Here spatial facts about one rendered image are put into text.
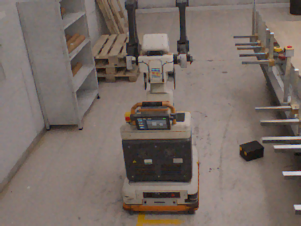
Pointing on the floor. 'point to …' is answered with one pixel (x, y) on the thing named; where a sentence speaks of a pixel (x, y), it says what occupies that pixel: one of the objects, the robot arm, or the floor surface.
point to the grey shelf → (59, 58)
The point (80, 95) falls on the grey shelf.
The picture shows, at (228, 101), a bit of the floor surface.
